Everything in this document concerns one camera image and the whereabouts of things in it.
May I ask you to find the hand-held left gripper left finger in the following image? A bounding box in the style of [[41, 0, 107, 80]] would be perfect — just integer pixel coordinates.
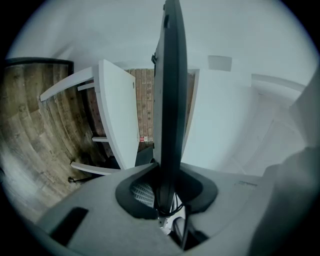
[[36, 161, 184, 256]]

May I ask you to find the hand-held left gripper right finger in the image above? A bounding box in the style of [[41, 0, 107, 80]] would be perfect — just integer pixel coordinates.
[[174, 162, 274, 254]]

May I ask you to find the black computer keyboard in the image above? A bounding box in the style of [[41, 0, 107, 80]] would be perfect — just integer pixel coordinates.
[[150, 0, 189, 217]]

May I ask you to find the white table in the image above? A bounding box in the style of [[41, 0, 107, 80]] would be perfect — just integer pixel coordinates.
[[39, 59, 140, 176]]

